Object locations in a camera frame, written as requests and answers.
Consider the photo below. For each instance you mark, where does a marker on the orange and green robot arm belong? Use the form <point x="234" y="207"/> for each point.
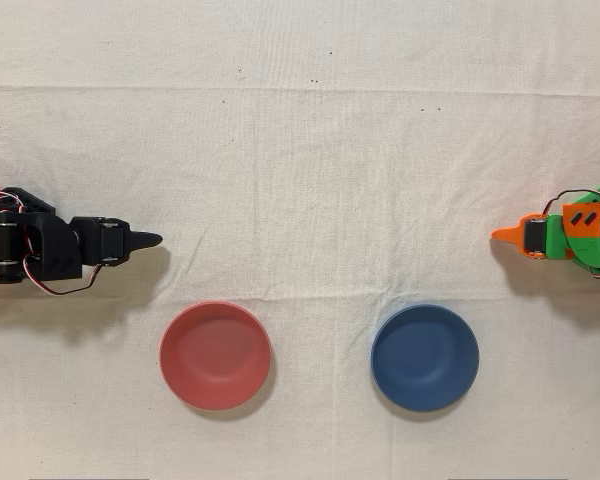
<point x="585" y="240"/>

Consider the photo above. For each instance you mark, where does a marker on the blue bowl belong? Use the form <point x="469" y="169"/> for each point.
<point x="425" y="357"/>

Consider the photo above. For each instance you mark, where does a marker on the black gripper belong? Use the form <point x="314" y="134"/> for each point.
<point x="111" y="239"/>

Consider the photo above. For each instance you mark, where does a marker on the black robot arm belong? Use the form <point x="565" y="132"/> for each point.
<point x="55" y="252"/>

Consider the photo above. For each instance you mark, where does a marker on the red bowl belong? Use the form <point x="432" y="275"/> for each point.
<point x="215" y="357"/>

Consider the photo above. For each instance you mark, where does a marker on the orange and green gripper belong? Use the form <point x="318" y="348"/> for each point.
<point x="531" y="238"/>

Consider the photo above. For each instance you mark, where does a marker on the white tablecloth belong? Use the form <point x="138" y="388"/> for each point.
<point x="300" y="200"/>

